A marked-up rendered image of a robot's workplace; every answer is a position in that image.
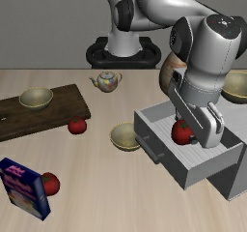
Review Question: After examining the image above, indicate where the grey cabinet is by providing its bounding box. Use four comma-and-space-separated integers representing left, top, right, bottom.
206, 94, 247, 202

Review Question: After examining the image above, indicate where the grey cabinet drawer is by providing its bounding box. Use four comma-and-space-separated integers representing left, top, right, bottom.
133, 100, 245, 191

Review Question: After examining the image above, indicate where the red tomato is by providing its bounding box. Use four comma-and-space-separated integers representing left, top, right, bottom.
171, 119, 195, 146
40, 171, 61, 197
67, 115, 88, 135

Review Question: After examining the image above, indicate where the brown round vase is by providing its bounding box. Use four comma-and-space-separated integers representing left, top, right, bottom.
158, 51, 189, 97

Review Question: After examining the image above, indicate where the white patterned teapot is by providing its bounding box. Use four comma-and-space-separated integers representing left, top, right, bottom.
89, 71, 124, 94

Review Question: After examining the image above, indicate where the cream porcelain bowl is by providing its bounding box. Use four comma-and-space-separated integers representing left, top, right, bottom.
109, 122, 142, 152
221, 69, 247, 105
18, 86, 54, 111

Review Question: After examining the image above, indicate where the blue carton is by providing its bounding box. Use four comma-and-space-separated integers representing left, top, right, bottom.
0, 157, 52, 221

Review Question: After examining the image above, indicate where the flat brown board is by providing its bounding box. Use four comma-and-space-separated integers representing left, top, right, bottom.
0, 83, 92, 143

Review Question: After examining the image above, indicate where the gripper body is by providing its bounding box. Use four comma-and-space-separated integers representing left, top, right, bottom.
167, 69, 226, 149

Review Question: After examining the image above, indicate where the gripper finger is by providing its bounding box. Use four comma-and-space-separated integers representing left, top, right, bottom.
188, 134, 199, 146
174, 107, 182, 122

